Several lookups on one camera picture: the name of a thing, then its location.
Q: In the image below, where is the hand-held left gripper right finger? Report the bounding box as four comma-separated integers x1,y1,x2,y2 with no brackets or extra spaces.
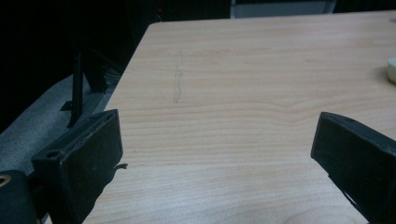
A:
310,111,396,224

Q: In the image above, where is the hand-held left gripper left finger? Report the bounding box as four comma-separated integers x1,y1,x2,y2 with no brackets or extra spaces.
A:
31,108,124,224

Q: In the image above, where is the pale yellow cloth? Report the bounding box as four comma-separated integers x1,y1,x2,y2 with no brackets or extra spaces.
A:
387,57,396,84

